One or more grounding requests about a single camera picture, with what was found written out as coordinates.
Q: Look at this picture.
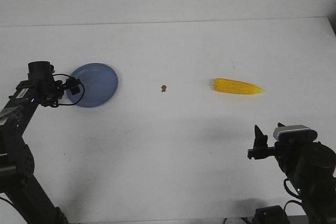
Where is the blue round plate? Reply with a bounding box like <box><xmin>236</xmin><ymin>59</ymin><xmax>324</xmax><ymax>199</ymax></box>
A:
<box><xmin>66</xmin><ymin>63</ymin><xmax>119</xmax><ymax>108</ymax></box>

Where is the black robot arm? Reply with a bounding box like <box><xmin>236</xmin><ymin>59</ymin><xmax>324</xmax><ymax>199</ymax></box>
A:
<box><xmin>247</xmin><ymin>123</ymin><xmax>335</xmax><ymax>223</ymax></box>
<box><xmin>1</xmin><ymin>61</ymin><xmax>85</xmax><ymax>223</ymax></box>

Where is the yellow corn cob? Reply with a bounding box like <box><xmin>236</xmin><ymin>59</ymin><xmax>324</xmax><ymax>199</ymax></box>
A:
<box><xmin>212</xmin><ymin>78</ymin><xmax>264</xmax><ymax>95</ymax></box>

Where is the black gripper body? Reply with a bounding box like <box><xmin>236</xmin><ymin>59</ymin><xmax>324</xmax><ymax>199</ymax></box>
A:
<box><xmin>39</xmin><ymin>78</ymin><xmax>64</xmax><ymax>105</ymax></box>
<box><xmin>247</xmin><ymin>147</ymin><xmax>277</xmax><ymax>159</ymax></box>

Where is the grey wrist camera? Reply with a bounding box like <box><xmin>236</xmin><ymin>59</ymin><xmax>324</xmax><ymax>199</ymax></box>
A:
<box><xmin>273</xmin><ymin>125</ymin><xmax>318</xmax><ymax>141</ymax></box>

